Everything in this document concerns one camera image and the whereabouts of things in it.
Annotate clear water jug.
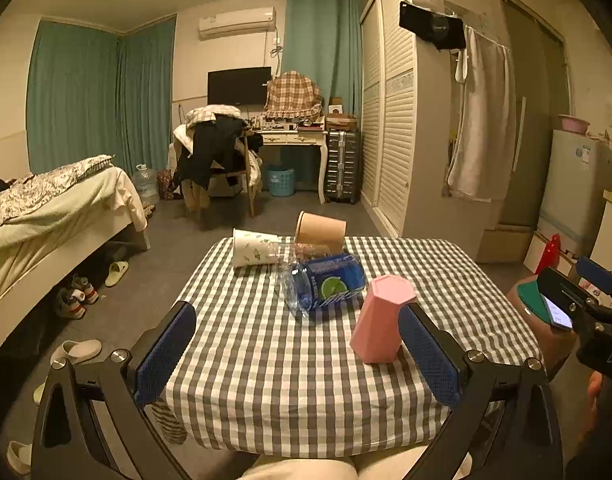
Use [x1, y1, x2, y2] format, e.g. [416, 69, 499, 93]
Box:
[132, 164, 159, 207]

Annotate person's hand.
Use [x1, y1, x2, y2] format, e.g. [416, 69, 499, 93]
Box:
[584, 370, 603, 434]

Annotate black monitor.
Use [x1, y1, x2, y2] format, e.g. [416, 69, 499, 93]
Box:
[207, 66, 272, 106]

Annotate silver black suitcase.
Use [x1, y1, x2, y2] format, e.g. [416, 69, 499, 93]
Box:
[324, 130, 361, 204]

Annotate hanging white towel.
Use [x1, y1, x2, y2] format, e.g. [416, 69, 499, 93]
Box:
[447, 25, 516, 202]

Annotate plaid cloth cover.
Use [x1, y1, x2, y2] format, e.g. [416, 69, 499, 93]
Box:
[265, 70, 322, 122]

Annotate green slipper near gripper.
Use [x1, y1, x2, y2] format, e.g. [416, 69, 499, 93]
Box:
[32, 382, 45, 406]

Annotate black bag on wardrobe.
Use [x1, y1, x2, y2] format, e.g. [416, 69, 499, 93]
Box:
[399, 1, 466, 51]

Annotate clear glass cup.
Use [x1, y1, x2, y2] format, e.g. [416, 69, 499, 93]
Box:
[277, 240, 332, 271]

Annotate teal left curtain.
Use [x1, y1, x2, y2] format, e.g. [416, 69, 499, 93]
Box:
[26, 18, 176, 174]

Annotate white refrigerator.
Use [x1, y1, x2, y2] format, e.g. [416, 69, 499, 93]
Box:
[537, 130, 612, 258]

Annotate green slipper by bed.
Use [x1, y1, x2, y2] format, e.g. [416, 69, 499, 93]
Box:
[105, 260, 129, 287]

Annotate white slipper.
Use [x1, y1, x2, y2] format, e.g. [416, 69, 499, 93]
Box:
[6, 440, 32, 476]
[50, 339, 103, 365]

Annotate teal pad on stool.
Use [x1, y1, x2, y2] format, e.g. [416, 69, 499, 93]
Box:
[516, 281, 551, 324]

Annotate blue labelled plastic cup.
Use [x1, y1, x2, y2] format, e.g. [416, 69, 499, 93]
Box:
[280, 254, 368, 316]

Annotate bed with beige bedding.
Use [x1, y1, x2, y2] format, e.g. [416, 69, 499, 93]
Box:
[0, 156, 150, 348]

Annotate pink hexagonal cup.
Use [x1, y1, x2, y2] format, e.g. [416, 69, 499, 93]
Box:
[350, 274, 417, 364]

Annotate white floral paper cup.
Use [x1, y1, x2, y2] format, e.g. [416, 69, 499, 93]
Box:
[232, 229, 281, 269]

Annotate blue laundry basket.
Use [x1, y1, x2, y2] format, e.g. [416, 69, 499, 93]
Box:
[267, 166, 295, 197]

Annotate white louvered wardrobe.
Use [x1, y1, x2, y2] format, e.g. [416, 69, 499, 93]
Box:
[360, 0, 501, 256]

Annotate wooden chair with clothes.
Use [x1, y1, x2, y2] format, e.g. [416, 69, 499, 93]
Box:
[170, 104, 263, 212]

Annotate sneakers under bed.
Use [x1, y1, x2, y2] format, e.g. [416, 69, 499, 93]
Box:
[53, 274, 100, 320]

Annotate teal window curtain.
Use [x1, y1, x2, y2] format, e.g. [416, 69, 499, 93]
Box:
[281, 0, 362, 116]

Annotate white desk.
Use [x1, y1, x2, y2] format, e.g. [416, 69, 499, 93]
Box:
[256, 127, 329, 204]

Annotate phone on gripper mount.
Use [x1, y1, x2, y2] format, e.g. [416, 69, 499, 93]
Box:
[541, 295, 573, 330]

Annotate red bottle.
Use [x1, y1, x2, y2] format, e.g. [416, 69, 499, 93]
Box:
[535, 233, 561, 274]

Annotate grey checkered tablecloth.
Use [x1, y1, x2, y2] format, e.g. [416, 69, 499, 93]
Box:
[153, 236, 540, 458]

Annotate pink basin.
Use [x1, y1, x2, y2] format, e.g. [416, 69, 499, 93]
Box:
[559, 114, 589, 136]

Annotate white air conditioner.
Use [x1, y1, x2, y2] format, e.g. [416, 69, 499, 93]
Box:
[199, 6, 277, 40]

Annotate white slipper at bottom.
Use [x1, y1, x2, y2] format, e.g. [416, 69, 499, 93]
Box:
[6, 440, 32, 476]

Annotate brown kraft paper cup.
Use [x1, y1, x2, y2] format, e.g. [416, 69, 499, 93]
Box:
[295, 211, 347, 254]

